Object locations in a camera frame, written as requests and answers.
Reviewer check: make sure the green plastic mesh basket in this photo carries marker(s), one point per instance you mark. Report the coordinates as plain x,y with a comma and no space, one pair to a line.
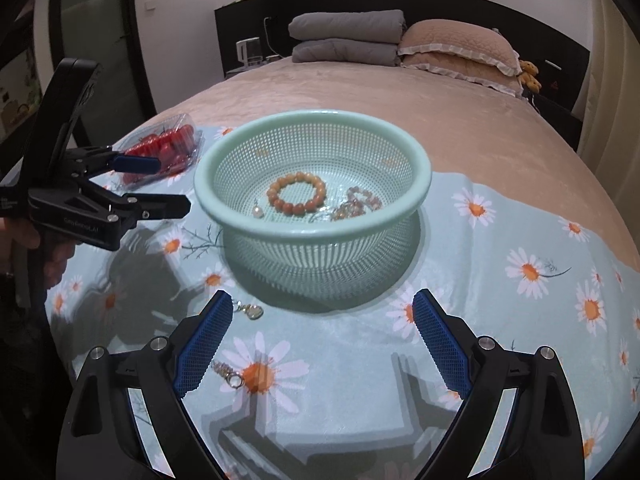
310,255

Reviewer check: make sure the white bedside appliance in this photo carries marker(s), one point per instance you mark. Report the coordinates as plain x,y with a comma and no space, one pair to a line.
248,52

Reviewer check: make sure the black headboard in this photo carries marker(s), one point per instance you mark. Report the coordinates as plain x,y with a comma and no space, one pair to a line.
250,15

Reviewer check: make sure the clear box of cherry tomatoes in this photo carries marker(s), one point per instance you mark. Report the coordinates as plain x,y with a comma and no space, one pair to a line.
165,152

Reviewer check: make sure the daisy print cloth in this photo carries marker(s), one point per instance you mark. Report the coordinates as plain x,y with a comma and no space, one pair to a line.
350,360

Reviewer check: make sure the person's left hand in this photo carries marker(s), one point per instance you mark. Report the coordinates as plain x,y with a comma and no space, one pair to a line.
55,265

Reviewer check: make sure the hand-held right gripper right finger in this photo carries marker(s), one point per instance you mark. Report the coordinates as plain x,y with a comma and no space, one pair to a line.
442,345

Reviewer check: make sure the yellow plush toy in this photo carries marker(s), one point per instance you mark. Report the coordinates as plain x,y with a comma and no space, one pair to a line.
530,76

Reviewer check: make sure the beige ruffled pillow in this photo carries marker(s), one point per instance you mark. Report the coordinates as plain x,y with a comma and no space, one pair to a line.
450,72
460,42

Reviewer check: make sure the silver charm cluster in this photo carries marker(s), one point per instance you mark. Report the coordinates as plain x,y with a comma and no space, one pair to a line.
252,311

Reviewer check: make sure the beige bed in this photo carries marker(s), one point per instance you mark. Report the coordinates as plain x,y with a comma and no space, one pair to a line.
475,135

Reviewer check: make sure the cream curtain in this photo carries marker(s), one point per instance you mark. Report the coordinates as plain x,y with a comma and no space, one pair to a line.
612,85

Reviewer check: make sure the pearl earring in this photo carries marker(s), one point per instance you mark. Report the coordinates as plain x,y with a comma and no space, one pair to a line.
258,211

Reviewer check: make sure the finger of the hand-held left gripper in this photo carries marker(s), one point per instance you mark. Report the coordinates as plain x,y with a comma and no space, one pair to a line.
155,207
137,163

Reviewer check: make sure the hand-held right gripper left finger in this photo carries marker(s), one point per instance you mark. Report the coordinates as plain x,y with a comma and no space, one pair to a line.
206,342

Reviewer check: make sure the grey folded blanket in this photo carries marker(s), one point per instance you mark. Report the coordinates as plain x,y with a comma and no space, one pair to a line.
345,25
345,52

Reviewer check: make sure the small silver earring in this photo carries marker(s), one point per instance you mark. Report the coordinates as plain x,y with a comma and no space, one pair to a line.
232,380

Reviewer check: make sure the dark bedside table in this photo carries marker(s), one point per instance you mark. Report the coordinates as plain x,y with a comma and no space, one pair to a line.
557,115

